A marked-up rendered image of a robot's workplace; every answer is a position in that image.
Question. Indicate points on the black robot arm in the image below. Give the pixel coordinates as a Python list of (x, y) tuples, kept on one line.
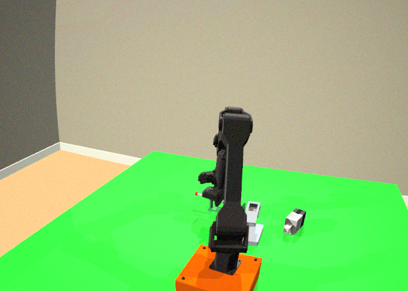
[(230, 226)]

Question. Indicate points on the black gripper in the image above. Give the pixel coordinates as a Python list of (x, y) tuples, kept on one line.
[(216, 193)]

